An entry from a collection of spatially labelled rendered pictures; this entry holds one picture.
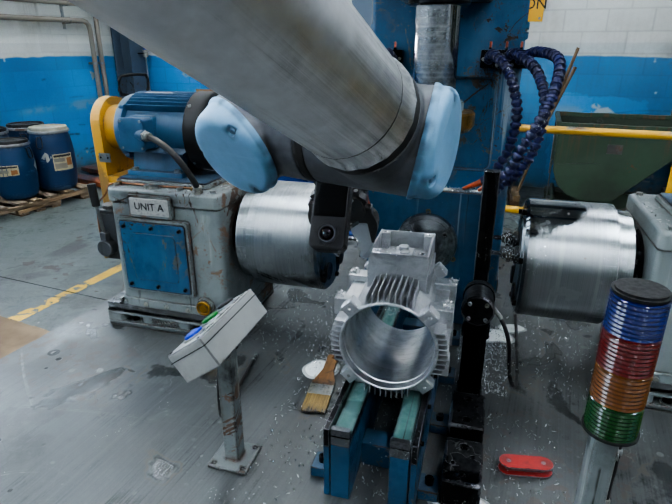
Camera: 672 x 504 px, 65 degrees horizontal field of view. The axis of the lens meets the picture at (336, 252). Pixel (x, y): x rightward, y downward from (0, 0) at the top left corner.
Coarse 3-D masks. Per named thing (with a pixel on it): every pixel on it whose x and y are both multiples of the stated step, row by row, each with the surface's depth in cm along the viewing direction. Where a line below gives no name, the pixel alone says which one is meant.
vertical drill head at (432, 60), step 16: (416, 16) 105; (432, 16) 102; (448, 16) 102; (416, 32) 106; (432, 32) 103; (448, 32) 103; (416, 48) 107; (432, 48) 104; (448, 48) 104; (416, 64) 108; (432, 64) 105; (448, 64) 106; (416, 80) 108; (432, 80) 106; (448, 80) 107; (464, 112) 109; (464, 128) 107
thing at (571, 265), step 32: (544, 224) 103; (576, 224) 102; (608, 224) 101; (512, 256) 108; (544, 256) 101; (576, 256) 100; (608, 256) 98; (512, 288) 111; (544, 288) 103; (576, 288) 101; (608, 288) 99; (576, 320) 108
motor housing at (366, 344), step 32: (352, 288) 93; (384, 288) 86; (416, 288) 84; (352, 320) 92; (352, 352) 90; (384, 352) 96; (416, 352) 94; (448, 352) 83; (384, 384) 87; (416, 384) 85
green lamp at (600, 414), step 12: (588, 396) 64; (588, 408) 63; (600, 408) 61; (588, 420) 63; (600, 420) 62; (612, 420) 60; (624, 420) 60; (636, 420) 60; (600, 432) 62; (612, 432) 61; (624, 432) 61; (636, 432) 61
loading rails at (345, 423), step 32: (384, 320) 112; (416, 320) 128; (352, 384) 92; (352, 416) 83; (416, 416) 83; (448, 416) 98; (352, 448) 81; (384, 448) 87; (416, 448) 76; (352, 480) 84; (416, 480) 78
